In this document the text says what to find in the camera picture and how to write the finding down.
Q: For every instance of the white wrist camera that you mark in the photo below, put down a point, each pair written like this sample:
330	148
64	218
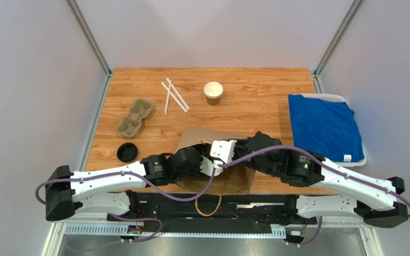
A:
223	150
211	167

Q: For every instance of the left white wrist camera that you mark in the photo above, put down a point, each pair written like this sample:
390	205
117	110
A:
211	167

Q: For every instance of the far kraft paper cup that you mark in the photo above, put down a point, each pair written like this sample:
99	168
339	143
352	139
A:
213	92

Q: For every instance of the white plastic basket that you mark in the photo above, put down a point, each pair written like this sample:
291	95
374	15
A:
336	163

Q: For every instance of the blue cloth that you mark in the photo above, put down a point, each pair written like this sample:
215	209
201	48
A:
325	124

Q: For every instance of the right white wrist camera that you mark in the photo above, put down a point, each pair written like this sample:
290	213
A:
223	150

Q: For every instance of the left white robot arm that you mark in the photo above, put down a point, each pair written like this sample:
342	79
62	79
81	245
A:
67	193

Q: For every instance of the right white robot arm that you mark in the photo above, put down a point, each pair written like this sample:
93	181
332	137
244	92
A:
376	202

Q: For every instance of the aluminium rail frame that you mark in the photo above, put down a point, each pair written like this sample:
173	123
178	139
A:
94	224

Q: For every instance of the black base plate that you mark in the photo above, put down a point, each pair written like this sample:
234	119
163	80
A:
205	213

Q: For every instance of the brown paper bag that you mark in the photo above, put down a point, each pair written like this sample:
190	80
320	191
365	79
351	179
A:
235	181

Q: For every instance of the white straw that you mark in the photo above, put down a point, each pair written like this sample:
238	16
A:
168	98
172	92

